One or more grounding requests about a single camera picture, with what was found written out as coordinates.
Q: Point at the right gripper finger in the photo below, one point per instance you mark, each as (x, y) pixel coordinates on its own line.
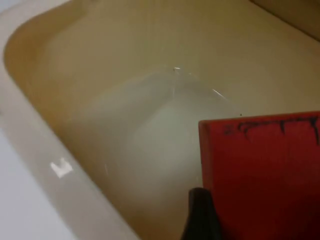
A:
(200, 217)

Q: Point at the red block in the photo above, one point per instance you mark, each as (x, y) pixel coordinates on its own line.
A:
(262, 175)

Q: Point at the cream box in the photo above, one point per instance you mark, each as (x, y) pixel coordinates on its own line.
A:
(130, 105)

